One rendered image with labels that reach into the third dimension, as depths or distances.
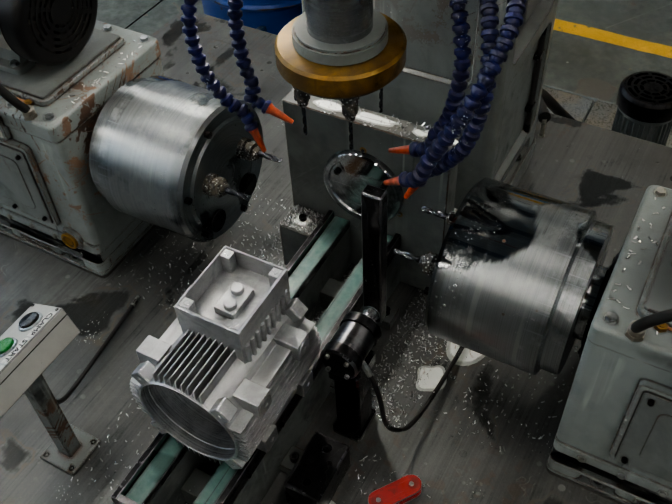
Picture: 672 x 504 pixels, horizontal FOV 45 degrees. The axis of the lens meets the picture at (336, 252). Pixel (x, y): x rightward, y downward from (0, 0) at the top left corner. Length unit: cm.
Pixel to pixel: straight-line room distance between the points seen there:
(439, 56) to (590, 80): 216
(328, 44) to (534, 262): 39
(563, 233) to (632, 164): 72
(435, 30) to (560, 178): 56
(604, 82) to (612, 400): 242
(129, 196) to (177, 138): 14
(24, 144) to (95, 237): 21
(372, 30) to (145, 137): 42
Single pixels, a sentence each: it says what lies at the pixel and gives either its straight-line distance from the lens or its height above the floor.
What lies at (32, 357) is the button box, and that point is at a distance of 118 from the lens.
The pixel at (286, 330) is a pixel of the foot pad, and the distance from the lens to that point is 110.
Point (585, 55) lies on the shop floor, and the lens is 358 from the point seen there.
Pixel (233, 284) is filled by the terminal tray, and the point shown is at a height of 114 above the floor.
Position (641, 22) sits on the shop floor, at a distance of 385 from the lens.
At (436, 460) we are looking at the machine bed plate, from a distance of 130.
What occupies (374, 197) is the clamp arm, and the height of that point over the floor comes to 125.
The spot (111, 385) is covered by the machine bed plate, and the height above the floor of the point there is 80.
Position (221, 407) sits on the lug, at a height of 109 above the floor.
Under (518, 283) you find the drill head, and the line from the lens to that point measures 109.
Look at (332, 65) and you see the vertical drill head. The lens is 108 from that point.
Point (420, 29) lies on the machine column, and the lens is 131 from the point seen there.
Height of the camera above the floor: 195
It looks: 47 degrees down
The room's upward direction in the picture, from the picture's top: 3 degrees counter-clockwise
